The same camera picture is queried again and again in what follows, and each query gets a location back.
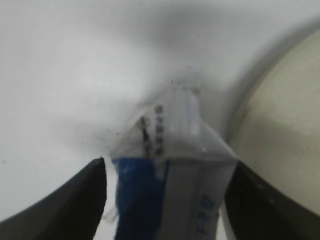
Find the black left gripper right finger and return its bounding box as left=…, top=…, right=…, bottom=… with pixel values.
left=224, top=162, right=320, bottom=240

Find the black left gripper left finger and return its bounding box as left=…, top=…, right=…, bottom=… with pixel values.
left=0, top=157, right=106, bottom=240

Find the white blue milk carton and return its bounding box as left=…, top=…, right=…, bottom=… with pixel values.
left=110, top=86, right=238, bottom=240

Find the beige round plate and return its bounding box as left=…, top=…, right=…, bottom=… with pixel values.
left=225, top=22, right=320, bottom=217

